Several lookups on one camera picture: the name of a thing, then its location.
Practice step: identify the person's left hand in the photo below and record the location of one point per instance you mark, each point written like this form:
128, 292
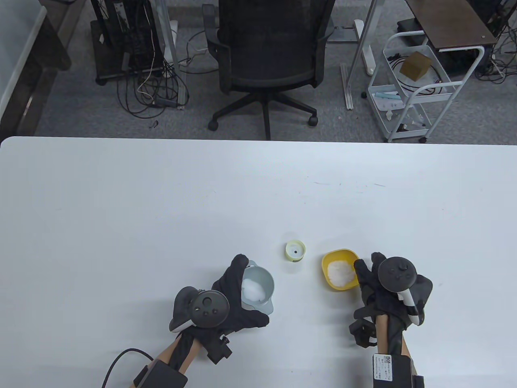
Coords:
236, 309

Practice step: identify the person's right hand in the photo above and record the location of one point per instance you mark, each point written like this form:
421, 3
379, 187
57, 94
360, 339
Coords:
369, 291

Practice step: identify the grey plastic funnel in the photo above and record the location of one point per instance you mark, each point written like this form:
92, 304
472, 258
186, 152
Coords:
262, 277

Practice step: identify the yellow plastic bowl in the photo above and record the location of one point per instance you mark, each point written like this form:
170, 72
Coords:
335, 256

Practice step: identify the pale yellow press dispenser lid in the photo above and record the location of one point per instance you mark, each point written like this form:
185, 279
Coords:
295, 250

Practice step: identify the person's right forearm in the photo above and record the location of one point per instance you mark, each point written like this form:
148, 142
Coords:
381, 335

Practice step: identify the person's left forearm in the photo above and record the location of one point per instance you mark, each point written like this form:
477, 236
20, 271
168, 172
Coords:
165, 351

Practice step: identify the black tracking controller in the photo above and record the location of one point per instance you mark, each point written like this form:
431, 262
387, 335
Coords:
208, 309
398, 273

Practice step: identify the white rolling cart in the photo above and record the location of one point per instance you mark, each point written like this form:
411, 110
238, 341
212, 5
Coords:
383, 121

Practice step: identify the white packet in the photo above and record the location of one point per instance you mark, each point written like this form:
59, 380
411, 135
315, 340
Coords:
387, 104

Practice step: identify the aluminium rails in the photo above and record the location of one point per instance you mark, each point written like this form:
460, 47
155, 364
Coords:
344, 81

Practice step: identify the brown cardboard box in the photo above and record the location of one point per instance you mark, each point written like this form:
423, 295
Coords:
416, 64

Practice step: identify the white desk foot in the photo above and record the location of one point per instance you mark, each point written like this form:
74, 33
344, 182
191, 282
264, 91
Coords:
368, 56

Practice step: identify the black mesh office chair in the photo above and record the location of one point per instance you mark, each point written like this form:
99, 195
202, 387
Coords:
266, 48

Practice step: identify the black flat device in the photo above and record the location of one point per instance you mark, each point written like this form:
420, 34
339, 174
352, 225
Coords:
410, 25

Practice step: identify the dark wooden side table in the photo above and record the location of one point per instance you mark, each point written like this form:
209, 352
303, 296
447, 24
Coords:
452, 20

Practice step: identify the black equipment rack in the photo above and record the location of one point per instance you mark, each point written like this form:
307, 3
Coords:
129, 40

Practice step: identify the dark wooden cabinet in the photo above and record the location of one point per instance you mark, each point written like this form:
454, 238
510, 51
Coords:
52, 44

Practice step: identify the pale partition panel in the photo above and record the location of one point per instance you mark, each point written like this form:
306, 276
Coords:
16, 40

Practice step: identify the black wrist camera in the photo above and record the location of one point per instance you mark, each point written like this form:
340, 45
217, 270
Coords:
220, 351
361, 333

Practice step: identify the white metal desk frame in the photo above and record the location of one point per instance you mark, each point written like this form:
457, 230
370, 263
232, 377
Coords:
362, 44
171, 44

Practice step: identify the grey metal base plate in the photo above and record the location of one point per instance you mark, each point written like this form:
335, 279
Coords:
343, 34

